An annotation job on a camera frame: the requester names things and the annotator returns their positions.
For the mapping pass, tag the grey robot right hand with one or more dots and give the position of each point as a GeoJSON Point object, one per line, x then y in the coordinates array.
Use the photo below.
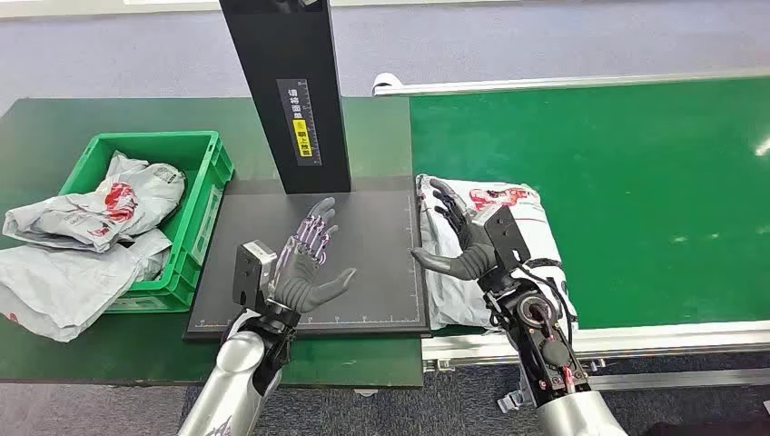
{"type": "Point", "coordinates": [472, 259]}

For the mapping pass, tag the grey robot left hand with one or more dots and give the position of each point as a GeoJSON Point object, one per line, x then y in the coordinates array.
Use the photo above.
{"type": "Point", "coordinates": [298, 274]}

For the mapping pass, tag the white mailer bag black print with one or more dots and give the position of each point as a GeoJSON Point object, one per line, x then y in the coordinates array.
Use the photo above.
{"type": "Point", "coordinates": [442, 292]}

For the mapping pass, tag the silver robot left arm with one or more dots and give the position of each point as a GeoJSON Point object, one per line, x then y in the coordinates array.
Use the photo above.
{"type": "Point", "coordinates": [231, 385]}

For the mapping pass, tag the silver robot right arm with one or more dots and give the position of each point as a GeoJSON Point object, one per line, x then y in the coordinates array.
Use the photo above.
{"type": "Point", "coordinates": [553, 361]}

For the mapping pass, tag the green conveyor belt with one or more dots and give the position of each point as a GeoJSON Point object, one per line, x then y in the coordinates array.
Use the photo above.
{"type": "Point", "coordinates": [631, 192]}

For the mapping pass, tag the black scanner platform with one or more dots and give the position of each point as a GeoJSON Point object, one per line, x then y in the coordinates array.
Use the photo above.
{"type": "Point", "coordinates": [379, 253]}

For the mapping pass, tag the green plastic crate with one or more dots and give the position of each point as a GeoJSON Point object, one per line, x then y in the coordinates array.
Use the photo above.
{"type": "Point", "coordinates": [204, 180]}

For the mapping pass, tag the black yellow column label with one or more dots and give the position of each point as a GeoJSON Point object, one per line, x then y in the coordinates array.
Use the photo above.
{"type": "Point", "coordinates": [299, 120]}

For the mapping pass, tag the grey mailer bag red logo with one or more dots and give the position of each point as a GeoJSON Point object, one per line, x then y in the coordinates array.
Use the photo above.
{"type": "Point", "coordinates": [90, 216]}

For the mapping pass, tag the black scanner column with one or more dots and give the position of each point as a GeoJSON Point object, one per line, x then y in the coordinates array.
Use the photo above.
{"type": "Point", "coordinates": [289, 48]}

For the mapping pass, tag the plain grey mailer bag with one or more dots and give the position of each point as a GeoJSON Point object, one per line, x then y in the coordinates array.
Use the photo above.
{"type": "Point", "coordinates": [60, 283]}

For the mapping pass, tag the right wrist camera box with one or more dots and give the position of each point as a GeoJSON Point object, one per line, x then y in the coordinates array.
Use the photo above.
{"type": "Point", "coordinates": [505, 234]}

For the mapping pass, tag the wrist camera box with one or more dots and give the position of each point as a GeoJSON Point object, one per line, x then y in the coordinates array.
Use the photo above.
{"type": "Point", "coordinates": [505, 234]}
{"type": "Point", "coordinates": [249, 271]}

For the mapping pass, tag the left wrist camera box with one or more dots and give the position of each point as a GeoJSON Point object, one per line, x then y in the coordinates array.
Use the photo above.
{"type": "Point", "coordinates": [249, 271]}

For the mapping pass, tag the thin aluminium conveyor rail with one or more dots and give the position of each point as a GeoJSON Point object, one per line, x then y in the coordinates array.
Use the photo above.
{"type": "Point", "coordinates": [541, 83]}

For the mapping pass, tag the wide aluminium conveyor rail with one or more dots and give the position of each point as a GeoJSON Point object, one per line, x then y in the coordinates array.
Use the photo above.
{"type": "Point", "coordinates": [662, 338]}

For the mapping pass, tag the grey conveyor frame beam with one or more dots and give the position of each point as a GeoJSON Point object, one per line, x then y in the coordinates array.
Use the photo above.
{"type": "Point", "coordinates": [692, 379]}

